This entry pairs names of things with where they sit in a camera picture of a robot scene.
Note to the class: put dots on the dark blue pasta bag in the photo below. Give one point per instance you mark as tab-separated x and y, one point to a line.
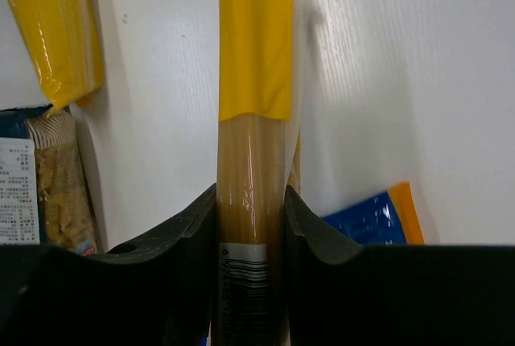
65	215

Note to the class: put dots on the yellow spaghetti bag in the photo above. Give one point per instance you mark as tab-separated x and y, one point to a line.
263	49
62	41

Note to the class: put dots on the blue orange spaghetti bag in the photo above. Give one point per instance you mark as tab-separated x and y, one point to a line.
388	218

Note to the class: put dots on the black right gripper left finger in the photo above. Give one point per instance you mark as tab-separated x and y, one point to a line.
155	289

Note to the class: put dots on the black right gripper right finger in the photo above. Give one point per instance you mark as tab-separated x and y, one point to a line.
342	293

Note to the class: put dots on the yellow spaghetti bag front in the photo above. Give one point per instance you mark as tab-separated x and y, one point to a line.
62	41

